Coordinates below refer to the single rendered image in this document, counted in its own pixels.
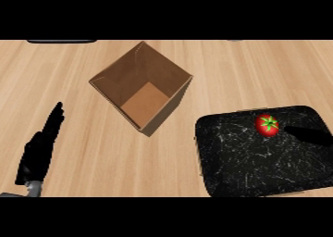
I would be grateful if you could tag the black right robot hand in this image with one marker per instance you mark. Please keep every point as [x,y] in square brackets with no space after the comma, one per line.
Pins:
[313,136]

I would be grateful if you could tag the black marble tray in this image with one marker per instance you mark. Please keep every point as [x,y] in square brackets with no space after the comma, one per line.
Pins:
[259,160]

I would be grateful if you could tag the brown cardboard box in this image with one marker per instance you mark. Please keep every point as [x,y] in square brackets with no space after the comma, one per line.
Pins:
[141,89]

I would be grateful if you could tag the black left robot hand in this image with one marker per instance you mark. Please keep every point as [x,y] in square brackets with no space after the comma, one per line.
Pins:
[36,154]

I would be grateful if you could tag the dark grey flat appliance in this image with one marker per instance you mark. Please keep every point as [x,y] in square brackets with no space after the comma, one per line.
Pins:
[60,41]

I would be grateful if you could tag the red tomato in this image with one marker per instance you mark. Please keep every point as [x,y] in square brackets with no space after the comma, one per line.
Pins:
[266,125]

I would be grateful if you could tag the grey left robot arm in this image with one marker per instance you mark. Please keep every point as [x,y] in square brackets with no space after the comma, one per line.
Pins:
[23,189]

